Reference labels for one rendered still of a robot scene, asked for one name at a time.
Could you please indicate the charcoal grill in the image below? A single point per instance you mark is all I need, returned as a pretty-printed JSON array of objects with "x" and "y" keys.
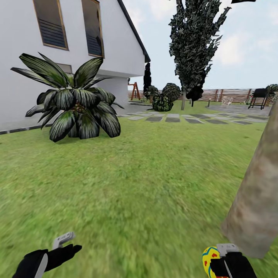
[{"x": 260, "y": 93}]

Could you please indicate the fixed window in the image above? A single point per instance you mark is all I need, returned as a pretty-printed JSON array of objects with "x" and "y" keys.
[{"x": 65, "y": 69}]

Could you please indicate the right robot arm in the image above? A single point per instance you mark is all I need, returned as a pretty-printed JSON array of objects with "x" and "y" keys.
[{"x": 232, "y": 263}]

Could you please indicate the easter egg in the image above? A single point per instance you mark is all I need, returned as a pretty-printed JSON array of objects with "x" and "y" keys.
[{"x": 210, "y": 253}]

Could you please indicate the garden chair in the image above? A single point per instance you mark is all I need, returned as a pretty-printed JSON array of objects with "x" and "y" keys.
[{"x": 226, "y": 100}]

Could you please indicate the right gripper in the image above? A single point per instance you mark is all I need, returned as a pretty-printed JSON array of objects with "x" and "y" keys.
[{"x": 217, "y": 266}]

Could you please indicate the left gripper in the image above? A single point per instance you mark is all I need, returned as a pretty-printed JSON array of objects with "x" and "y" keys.
[{"x": 65, "y": 253}]

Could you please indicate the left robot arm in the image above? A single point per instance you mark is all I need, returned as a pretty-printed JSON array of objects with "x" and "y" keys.
[{"x": 36, "y": 263}]

